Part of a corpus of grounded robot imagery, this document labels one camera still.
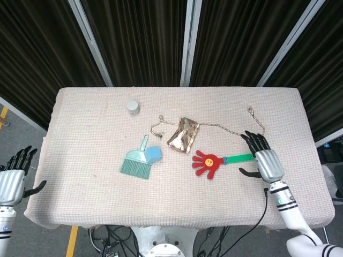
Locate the white frame rail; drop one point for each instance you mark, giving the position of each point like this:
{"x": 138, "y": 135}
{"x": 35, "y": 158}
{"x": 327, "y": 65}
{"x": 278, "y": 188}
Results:
{"x": 21, "y": 113}
{"x": 329, "y": 139}

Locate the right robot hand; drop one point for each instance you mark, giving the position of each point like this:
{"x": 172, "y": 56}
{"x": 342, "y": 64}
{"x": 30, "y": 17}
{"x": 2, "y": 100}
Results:
{"x": 269, "y": 166}

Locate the green dustpan brush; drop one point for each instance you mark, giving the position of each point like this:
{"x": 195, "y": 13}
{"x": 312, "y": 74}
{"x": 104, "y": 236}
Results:
{"x": 135, "y": 166}

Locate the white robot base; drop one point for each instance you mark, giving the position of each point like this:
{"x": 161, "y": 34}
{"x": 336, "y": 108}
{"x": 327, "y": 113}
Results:
{"x": 163, "y": 241}

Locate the black curtain panel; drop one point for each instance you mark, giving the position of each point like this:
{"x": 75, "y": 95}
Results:
{"x": 241, "y": 40}
{"x": 34, "y": 53}
{"x": 139, "y": 42}
{"x": 321, "y": 67}

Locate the gold foil snack bag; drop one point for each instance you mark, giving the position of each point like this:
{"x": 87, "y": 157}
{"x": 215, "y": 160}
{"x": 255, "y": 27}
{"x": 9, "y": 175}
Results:
{"x": 183, "y": 136}

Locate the blue foam cube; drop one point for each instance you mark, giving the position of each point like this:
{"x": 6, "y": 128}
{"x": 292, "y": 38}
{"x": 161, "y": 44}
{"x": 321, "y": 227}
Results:
{"x": 153, "y": 154}

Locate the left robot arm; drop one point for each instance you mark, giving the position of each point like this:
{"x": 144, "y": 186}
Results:
{"x": 6, "y": 227}

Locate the small grey cylinder cap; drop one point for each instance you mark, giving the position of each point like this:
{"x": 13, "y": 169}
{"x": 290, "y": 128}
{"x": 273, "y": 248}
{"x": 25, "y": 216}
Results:
{"x": 133, "y": 107}

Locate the white frame post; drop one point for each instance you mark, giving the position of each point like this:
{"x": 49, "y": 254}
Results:
{"x": 91, "y": 45}
{"x": 288, "y": 42}
{"x": 190, "y": 42}

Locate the red hand clapper toy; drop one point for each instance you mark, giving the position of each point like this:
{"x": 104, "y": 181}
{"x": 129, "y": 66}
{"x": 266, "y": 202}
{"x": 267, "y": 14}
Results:
{"x": 209, "y": 163}

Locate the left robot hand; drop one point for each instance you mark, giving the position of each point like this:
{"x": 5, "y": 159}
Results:
{"x": 10, "y": 187}

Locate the table with beige cloth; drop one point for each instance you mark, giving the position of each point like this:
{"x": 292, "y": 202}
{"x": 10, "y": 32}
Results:
{"x": 171, "y": 192}

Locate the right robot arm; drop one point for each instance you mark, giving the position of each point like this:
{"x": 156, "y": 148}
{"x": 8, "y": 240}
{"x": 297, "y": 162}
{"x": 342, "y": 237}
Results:
{"x": 292, "y": 214}

